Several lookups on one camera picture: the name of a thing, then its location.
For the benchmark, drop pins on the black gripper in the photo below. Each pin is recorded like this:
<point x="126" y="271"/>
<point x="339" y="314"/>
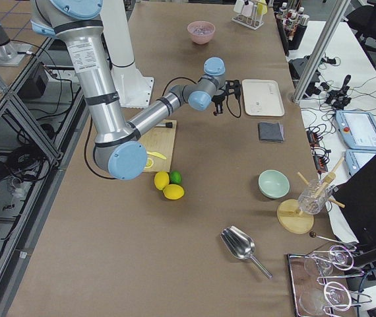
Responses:
<point x="219" y="101"/>

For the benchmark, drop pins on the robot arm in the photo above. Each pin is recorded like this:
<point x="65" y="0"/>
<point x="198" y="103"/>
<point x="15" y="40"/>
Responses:
<point x="80" y="24"/>

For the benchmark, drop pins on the pile of ice cubes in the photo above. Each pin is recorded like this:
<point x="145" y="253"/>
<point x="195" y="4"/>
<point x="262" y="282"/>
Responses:
<point x="201" y="29"/>

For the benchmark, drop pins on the pink cup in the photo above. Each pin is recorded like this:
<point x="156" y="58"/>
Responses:
<point x="247" y="9"/>

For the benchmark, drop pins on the white cup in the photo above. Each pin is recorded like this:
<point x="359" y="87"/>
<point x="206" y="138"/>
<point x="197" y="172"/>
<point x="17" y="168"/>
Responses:
<point x="238" y="7"/>

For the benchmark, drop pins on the yellow cup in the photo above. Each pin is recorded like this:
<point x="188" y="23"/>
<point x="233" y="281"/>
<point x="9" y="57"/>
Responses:
<point x="262" y="7"/>

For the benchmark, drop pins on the wooden cup tree stand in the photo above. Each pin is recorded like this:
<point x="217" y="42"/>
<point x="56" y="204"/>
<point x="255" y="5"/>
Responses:
<point x="297" y="215"/>

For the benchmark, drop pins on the silver metal ice scoop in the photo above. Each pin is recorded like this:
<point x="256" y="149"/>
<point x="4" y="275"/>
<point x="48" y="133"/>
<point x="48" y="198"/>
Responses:
<point x="242" y="247"/>

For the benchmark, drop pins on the cream rabbit tray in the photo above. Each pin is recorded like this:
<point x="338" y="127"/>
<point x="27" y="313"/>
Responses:
<point x="262" y="98"/>

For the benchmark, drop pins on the steel muddler black tip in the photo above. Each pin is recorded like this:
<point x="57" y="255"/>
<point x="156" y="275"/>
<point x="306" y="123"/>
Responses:
<point x="165" y="124"/>

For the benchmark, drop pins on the folded grey cloth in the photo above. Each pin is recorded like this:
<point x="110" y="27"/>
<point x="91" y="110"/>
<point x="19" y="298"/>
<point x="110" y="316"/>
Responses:
<point x="271" y="132"/>

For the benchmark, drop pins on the wooden cutting board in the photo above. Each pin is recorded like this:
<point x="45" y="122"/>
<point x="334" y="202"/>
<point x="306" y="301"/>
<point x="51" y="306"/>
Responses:
<point x="161" y="140"/>

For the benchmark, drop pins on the pink bowl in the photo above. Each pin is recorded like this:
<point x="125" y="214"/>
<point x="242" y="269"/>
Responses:
<point x="200" y="40"/>

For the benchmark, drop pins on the yellow plastic knife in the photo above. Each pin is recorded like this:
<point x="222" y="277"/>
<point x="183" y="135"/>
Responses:
<point x="157" y="154"/>

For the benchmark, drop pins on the green lime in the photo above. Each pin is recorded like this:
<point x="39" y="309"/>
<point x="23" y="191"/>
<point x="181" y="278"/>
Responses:
<point x="175" y="177"/>

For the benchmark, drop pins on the mint green bowl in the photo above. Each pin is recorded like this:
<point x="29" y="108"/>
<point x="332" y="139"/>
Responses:
<point x="273" y="184"/>

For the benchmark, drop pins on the yellow lemon near lime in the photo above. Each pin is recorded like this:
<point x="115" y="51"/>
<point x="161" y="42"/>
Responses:
<point x="173" y="191"/>

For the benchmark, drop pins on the clear glass on stand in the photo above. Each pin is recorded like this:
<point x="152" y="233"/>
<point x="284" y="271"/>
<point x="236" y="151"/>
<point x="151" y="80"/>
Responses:
<point x="310" y="201"/>

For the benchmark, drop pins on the blue teach pendant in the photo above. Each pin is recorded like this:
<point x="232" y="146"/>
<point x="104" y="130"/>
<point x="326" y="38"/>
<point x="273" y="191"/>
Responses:
<point x="356" y="159"/>
<point x="357" y="128"/>

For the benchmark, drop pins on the black monitor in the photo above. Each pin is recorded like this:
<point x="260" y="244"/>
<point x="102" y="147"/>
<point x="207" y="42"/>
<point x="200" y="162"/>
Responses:
<point x="356" y="222"/>

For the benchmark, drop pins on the black metal glass tray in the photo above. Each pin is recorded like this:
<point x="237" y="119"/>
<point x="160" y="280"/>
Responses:
<point x="318" y="283"/>

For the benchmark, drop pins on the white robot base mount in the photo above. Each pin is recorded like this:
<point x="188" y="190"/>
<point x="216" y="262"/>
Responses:
<point x="135" y="90"/>

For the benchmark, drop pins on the white wire cup rack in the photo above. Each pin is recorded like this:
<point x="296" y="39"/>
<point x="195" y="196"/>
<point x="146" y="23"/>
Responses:
<point x="254" y="22"/>

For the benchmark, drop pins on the aluminium frame post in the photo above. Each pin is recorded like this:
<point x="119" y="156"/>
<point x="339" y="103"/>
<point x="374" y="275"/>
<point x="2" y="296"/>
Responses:
<point x="324" y="39"/>

